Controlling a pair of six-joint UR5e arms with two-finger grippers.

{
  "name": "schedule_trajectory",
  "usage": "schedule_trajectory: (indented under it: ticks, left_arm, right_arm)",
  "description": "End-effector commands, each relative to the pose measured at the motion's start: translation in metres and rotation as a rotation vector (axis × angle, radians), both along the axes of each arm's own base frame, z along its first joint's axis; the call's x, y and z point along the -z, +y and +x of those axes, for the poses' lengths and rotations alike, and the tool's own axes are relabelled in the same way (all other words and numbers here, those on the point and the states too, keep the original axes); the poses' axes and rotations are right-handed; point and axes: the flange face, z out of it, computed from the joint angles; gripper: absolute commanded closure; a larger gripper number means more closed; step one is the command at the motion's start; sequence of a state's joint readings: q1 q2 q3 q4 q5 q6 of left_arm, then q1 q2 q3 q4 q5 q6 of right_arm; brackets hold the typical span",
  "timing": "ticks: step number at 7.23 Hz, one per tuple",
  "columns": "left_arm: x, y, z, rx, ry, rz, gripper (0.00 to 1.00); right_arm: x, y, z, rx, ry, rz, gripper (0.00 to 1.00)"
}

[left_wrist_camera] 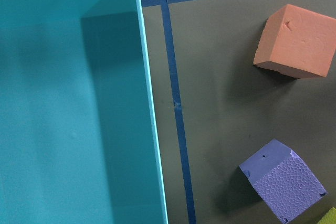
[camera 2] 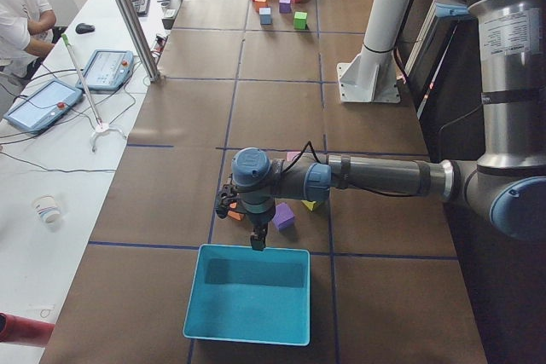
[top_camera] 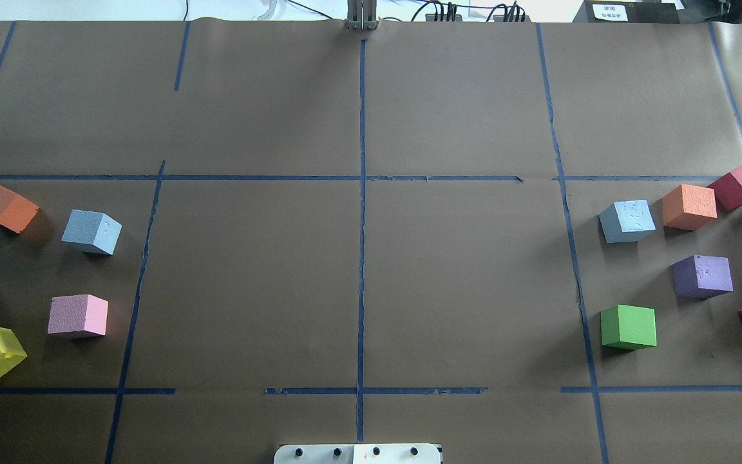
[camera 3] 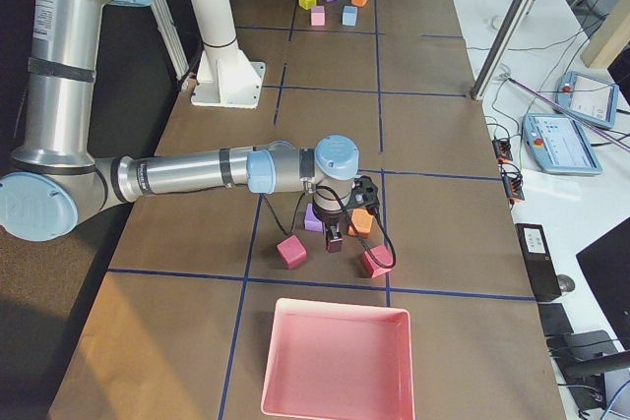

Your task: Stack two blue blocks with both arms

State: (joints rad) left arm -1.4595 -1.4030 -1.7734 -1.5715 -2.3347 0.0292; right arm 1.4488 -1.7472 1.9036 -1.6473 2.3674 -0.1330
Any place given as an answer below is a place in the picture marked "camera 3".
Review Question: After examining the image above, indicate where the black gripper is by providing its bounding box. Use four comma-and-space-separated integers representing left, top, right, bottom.
313, 204, 347, 253

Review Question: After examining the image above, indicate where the light blue block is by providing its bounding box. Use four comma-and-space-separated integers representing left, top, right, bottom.
342, 5, 358, 27

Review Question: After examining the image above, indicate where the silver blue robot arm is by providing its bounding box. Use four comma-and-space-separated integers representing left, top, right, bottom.
1, 0, 359, 249

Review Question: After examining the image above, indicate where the purple block near gripper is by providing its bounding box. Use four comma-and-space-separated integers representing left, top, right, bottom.
303, 204, 324, 233

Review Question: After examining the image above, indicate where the orange block near gripper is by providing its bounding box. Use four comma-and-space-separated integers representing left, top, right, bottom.
347, 209, 374, 238

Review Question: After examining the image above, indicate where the magenta block left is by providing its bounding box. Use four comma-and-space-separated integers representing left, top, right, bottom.
277, 235, 308, 270

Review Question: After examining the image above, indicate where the magenta block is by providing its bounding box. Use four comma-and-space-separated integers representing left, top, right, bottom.
277, 235, 308, 270
361, 244, 395, 278

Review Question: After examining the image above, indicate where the magenta block right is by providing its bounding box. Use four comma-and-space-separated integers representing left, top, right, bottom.
361, 244, 395, 278

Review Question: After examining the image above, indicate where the pink tray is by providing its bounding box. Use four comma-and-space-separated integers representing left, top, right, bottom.
261, 298, 415, 419

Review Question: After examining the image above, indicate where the black orange connector lower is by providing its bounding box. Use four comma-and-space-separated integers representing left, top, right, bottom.
501, 170, 525, 205

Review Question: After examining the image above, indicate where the black orange connector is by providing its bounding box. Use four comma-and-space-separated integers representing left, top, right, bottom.
492, 138, 513, 164
501, 170, 525, 205

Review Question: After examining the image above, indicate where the black orange connector upper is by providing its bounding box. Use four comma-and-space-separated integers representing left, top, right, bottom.
492, 138, 513, 164

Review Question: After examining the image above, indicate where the black power box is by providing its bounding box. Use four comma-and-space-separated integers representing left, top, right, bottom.
515, 223, 561, 302

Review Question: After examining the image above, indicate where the pink block far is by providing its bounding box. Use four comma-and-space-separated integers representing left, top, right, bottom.
310, 5, 326, 27

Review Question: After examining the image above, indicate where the teach pendant near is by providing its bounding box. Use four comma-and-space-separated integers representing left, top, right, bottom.
523, 113, 602, 176

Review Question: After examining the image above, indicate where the teach pendant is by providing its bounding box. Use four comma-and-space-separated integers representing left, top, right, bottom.
556, 71, 619, 130
523, 113, 602, 176

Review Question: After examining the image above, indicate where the black monitor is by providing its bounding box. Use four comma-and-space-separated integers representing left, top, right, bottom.
577, 222, 629, 344

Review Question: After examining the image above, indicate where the purple rod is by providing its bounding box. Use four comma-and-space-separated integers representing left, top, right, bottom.
506, 76, 630, 151

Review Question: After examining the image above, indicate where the teach pendant far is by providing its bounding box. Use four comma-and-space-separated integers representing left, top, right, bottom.
556, 71, 619, 130

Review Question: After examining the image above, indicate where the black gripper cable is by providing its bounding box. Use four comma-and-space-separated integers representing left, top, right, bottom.
258, 185, 398, 270

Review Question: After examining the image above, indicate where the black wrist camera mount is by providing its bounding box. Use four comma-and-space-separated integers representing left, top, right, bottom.
346, 176, 380, 216

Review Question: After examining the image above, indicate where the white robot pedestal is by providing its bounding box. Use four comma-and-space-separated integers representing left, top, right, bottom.
191, 0, 266, 109

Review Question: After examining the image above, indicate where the aluminium frame post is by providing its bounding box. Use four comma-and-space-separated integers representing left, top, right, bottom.
471, 0, 535, 101

